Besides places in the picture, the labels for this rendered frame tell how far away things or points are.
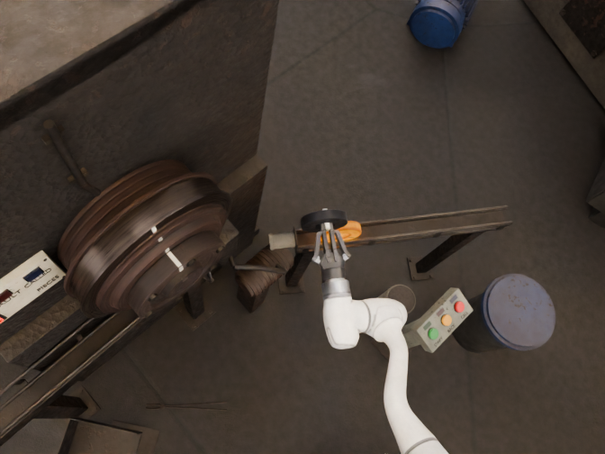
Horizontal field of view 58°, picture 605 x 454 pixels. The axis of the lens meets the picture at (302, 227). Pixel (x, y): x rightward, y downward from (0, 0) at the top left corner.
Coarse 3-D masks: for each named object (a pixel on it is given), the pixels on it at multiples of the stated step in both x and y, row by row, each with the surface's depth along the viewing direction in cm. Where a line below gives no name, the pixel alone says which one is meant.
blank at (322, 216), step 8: (304, 216) 176; (312, 216) 173; (320, 216) 172; (328, 216) 172; (336, 216) 173; (344, 216) 176; (304, 224) 176; (312, 224) 176; (320, 224) 182; (336, 224) 179; (344, 224) 181
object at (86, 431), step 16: (64, 432) 159; (80, 432) 170; (96, 432) 171; (112, 432) 171; (128, 432) 172; (144, 432) 227; (64, 448) 162; (80, 448) 169; (96, 448) 169; (112, 448) 170; (128, 448) 171; (144, 448) 225
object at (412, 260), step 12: (456, 240) 223; (468, 240) 219; (312, 252) 205; (432, 252) 248; (444, 252) 236; (300, 264) 220; (408, 264) 270; (420, 264) 263; (432, 264) 253; (288, 276) 247; (300, 276) 240; (420, 276) 268; (432, 276) 268; (288, 288) 256; (300, 288) 256
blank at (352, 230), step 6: (348, 222) 187; (354, 222) 188; (342, 228) 186; (348, 228) 186; (354, 228) 187; (360, 228) 191; (342, 234) 196; (348, 234) 193; (354, 234) 193; (336, 240) 196
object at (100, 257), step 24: (168, 192) 124; (192, 192) 128; (216, 192) 132; (144, 216) 120; (168, 216) 121; (120, 240) 119; (144, 240) 121; (96, 264) 120; (72, 288) 128; (96, 288) 123; (96, 312) 137
